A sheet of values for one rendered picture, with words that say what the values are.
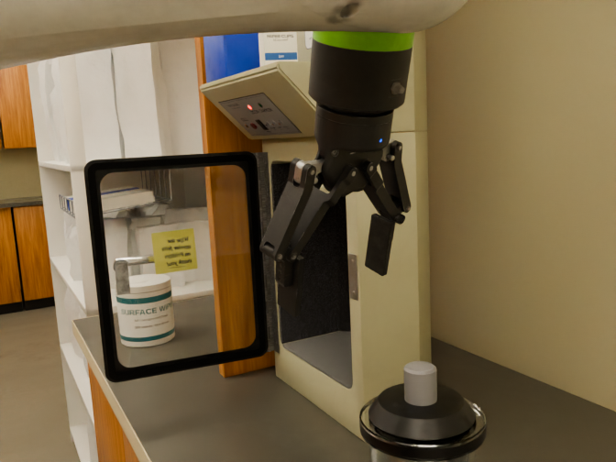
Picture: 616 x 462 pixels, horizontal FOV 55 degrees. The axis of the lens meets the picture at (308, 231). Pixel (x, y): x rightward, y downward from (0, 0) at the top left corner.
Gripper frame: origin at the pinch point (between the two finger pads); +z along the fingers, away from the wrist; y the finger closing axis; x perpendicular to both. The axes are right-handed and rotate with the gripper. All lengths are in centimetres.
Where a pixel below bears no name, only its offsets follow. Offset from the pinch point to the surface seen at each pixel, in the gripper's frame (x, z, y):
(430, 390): 18.4, -1.2, 6.7
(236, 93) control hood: -38.3, -9.9, -13.7
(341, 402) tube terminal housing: -9.0, 33.9, -14.4
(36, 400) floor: -244, 221, -25
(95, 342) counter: -78, 60, -1
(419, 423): 19.8, -0.4, 9.6
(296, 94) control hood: -21.8, -14.1, -11.7
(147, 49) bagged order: -141, 6, -52
